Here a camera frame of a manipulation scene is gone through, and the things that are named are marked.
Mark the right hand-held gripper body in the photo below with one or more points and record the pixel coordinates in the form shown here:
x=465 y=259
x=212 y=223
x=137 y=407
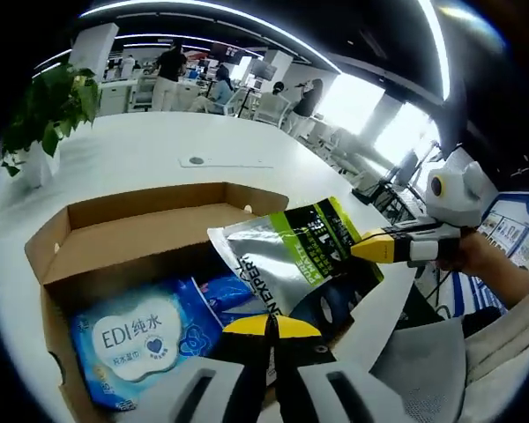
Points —
x=460 y=198

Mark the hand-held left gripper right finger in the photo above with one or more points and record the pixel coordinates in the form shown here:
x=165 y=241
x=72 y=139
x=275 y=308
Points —
x=317 y=388

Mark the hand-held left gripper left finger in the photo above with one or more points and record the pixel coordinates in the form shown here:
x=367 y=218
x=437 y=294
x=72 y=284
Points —
x=203 y=388

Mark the blue white wet wipes pack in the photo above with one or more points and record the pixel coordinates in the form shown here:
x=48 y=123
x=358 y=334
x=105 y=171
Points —
x=132 y=339

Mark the blue floral tissue pack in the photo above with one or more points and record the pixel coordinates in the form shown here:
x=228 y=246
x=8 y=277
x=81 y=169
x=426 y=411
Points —
x=225 y=297

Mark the silver green soft item pouch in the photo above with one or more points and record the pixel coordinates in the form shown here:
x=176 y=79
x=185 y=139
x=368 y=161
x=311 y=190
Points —
x=273 y=255

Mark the brown cardboard shoe box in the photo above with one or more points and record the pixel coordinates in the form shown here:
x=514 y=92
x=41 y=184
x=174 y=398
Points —
x=136 y=238

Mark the person's right hand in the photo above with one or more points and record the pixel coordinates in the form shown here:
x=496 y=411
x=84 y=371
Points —
x=471 y=255

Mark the grey mesh office chair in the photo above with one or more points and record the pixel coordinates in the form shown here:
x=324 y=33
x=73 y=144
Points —
x=419 y=361

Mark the person in beige shirt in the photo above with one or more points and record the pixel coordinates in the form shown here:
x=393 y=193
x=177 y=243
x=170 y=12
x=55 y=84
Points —
x=507 y=361

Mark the long curved ceiling light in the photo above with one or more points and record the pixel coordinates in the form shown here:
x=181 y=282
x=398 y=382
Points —
x=211 y=17

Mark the green potted plant white pot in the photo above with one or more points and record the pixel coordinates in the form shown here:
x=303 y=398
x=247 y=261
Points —
x=57 y=106

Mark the blue white wall poster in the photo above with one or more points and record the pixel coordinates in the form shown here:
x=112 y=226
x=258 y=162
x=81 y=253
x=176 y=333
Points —
x=516 y=229

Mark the dark wall screen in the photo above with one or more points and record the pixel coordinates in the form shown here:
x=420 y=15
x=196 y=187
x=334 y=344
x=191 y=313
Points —
x=227 y=50

